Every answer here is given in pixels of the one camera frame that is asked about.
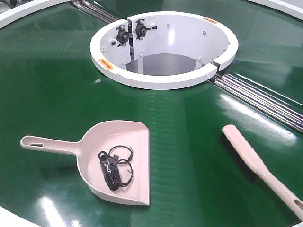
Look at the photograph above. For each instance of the white rim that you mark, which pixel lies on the white rim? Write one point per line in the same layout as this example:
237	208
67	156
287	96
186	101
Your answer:
18	12
293	8
9	219

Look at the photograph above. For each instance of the black bearing right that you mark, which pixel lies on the black bearing right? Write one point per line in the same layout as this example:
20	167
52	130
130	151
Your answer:
141	29

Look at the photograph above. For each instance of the white outer rim right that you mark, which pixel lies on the white outer rim right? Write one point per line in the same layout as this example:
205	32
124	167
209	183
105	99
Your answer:
293	8

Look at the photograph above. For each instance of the beige hand brush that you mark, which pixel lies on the beige hand brush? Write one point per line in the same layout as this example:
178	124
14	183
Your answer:
246	156

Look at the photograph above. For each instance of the steel rollers right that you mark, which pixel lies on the steel rollers right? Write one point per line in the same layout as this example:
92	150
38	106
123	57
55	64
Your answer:
263	101

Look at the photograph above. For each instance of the steel rollers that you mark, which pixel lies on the steel rollers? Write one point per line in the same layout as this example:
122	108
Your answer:
263	101
94	10

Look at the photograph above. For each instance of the steel rollers top left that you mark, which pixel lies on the steel rollers top left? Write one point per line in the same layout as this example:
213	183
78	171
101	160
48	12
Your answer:
94	10

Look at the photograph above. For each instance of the white outer rim left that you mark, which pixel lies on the white outer rim left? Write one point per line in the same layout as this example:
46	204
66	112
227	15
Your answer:
18	12

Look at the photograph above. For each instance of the black bearing left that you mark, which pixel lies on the black bearing left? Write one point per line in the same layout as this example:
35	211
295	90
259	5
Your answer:
122	36

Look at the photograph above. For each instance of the beige plastic dustpan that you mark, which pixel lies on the beige plastic dustpan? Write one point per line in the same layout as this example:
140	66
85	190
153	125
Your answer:
114	137

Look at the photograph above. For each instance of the white outer rim near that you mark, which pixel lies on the white outer rim near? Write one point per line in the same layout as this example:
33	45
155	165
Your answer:
9	219

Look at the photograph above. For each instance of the black bearing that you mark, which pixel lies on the black bearing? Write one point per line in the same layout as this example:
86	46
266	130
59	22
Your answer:
122	36
141	29

